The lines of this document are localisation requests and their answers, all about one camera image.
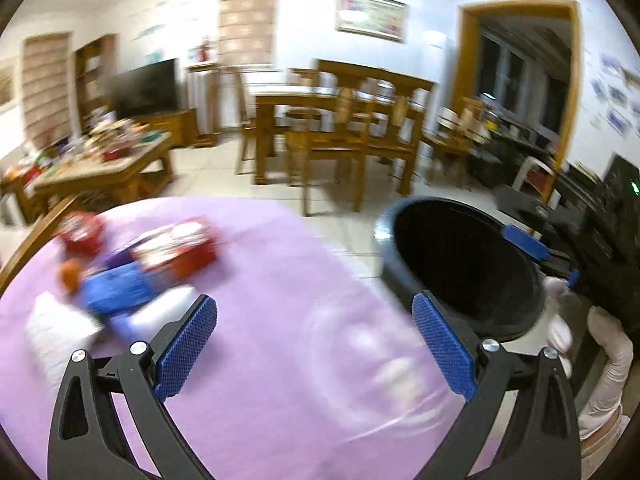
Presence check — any small framed wall picture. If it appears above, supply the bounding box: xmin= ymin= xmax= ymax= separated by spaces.
xmin=0 ymin=60 xmax=16 ymax=109

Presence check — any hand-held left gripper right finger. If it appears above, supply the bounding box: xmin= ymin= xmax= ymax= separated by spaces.
xmin=411 ymin=290 xmax=583 ymax=480

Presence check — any white tissue packet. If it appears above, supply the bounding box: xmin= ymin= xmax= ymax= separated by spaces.
xmin=25 ymin=292 xmax=107 ymax=377

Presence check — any curved wooden chair back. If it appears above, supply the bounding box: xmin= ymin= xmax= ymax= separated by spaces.
xmin=0 ymin=195 xmax=77 ymax=292

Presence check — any white stool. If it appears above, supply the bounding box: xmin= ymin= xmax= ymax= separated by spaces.
xmin=514 ymin=154 xmax=559 ymax=207

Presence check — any wooden dining chair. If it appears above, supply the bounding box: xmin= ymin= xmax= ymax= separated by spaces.
xmin=286 ymin=87 xmax=372 ymax=217
xmin=232 ymin=66 xmax=282 ymax=176
xmin=367 ymin=80 xmax=427 ymax=197
xmin=425 ymin=96 xmax=490 ymax=189

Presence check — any purple tablecloth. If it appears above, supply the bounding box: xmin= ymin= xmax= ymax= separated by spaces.
xmin=0 ymin=197 xmax=501 ymax=480

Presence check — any dark grey box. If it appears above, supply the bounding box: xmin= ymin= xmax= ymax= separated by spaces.
xmin=494 ymin=184 xmax=587 ymax=233

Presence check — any black television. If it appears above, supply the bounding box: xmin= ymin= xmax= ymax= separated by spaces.
xmin=109 ymin=58 xmax=180 ymax=119

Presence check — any wooden television stand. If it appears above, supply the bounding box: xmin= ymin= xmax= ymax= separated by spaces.
xmin=134 ymin=109 xmax=199 ymax=149

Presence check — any wooden side table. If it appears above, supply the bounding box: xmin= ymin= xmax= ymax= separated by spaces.
xmin=0 ymin=162 xmax=43 ymax=226

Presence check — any row of wall photos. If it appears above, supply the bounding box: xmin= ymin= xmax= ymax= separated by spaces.
xmin=589 ymin=51 xmax=640 ymax=137

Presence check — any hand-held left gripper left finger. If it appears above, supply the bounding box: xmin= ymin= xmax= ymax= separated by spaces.
xmin=47 ymin=294 xmax=219 ymax=480

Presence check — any black trash bin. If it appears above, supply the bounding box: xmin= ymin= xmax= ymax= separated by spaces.
xmin=374 ymin=197 xmax=546 ymax=343

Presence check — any wooden coffee table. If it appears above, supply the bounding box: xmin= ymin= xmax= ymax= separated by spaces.
xmin=34 ymin=132 xmax=177 ymax=217

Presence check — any orange fruit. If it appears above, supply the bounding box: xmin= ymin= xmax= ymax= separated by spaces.
xmin=57 ymin=259 xmax=84 ymax=294

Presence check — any tall beige window blind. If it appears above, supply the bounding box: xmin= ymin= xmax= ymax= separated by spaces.
xmin=22 ymin=32 xmax=71 ymax=144

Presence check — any red snack box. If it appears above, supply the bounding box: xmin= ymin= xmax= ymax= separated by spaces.
xmin=131 ymin=216 xmax=221 ymax=282

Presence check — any red snack bag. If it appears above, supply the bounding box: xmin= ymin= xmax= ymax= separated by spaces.
xmin=52 ymin=211 xmax=104 ymax=256

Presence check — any person's right forearm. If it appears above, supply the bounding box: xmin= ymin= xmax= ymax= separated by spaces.
xmin=580 ymin=407 xmax=626 ymax=456

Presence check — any person's right hand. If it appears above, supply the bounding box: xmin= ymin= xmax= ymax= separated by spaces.
xmin=544 ymin=276 xmax=635 ymax=428

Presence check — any clutter of snacks and boxes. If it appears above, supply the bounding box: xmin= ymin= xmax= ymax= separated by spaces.
xmin=30 ymin=119 xmax=173 ymax=171

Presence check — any wooden dining table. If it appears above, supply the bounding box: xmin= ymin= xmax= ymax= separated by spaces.
xmin=252 ymin=87 xmax=427 ymax=187

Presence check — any white wood-framed cabinet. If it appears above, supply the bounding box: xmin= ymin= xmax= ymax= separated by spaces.
xmin=186 ymin=62 xmax=224 ymax=149

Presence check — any wide framed wall picture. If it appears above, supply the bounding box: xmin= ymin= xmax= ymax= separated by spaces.
xmin=335 ymin=0 xmax=410 ymax=44

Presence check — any wooden bookshelf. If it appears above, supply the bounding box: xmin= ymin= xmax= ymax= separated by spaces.
xmin=75 ymin=34 xmax=119 ymax=127

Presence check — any blue snack packet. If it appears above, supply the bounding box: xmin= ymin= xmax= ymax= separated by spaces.
xmin=80 ymin=262 xmax=157 ymax=322

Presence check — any wooden door frame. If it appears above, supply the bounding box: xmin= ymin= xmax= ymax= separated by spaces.
xmin=457 ymin=0 xmax=584 ymax=202

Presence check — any purple snack packet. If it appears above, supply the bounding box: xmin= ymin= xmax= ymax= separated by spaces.
xmin=106 ymin=246 xmax=137 ymax=269

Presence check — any short beige window blind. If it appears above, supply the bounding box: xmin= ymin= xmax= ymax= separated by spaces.
xmin=217 ymin=0 xmax=279 ymax=66

